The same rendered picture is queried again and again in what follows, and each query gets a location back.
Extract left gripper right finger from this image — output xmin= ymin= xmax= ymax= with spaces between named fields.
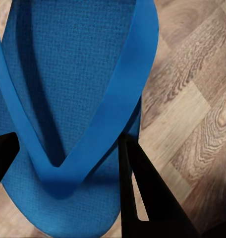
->
xmin=118 ymin=132 xmax=202 ymax=238

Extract sandal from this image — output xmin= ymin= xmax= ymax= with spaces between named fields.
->
xmin=0 ymin=0 xmax=159 ymax=238

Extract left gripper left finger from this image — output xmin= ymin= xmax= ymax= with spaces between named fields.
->
xmin=0 ymin=132 xmax=20 ymax=181

